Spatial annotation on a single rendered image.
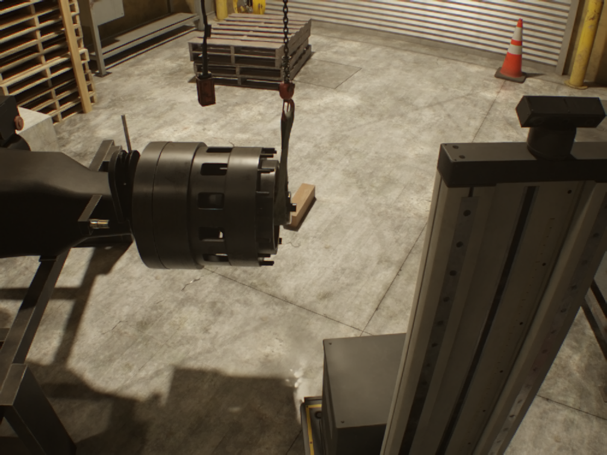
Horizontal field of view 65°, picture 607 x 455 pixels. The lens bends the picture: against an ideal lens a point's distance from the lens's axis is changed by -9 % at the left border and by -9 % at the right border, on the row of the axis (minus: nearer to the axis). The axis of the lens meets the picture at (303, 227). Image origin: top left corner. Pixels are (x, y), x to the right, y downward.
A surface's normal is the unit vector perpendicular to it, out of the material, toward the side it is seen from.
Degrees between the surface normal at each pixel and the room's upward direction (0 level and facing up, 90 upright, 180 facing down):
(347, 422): 0
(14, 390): 0
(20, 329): 0
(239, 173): 24
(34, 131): 90
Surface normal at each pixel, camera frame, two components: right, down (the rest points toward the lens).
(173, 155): 0.00, -0.70
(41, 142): 0.88, 0.29
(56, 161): 0.46, -0.69
